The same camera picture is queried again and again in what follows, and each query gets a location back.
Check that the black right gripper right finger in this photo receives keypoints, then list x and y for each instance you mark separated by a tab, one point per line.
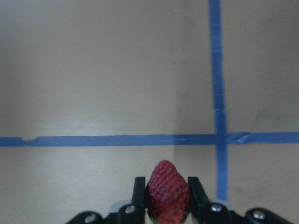
199	199

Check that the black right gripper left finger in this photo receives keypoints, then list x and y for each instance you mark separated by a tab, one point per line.
138	196

